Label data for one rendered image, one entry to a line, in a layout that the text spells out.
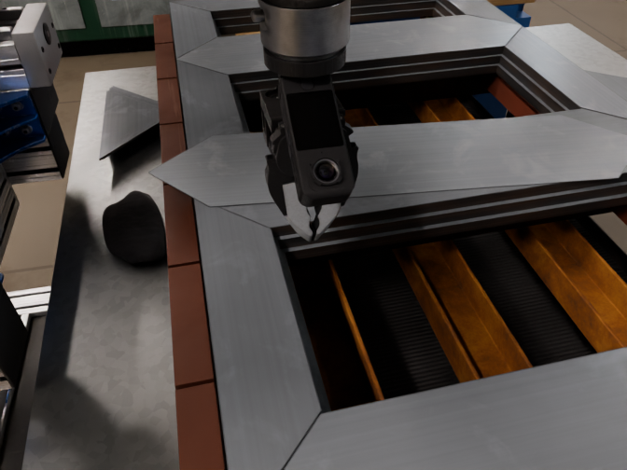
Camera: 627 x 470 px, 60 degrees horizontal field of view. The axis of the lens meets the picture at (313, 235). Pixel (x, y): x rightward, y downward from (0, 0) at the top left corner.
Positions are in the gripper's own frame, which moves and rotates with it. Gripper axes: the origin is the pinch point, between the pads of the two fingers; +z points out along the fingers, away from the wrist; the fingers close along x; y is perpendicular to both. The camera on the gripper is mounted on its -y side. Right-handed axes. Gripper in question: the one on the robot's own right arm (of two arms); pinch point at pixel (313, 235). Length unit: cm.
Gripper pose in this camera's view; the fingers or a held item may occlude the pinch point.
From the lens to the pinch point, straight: 58.7
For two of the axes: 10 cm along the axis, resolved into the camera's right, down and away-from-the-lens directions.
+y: -2.5, -6.4, 7.2
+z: 0.1, 7.4, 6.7
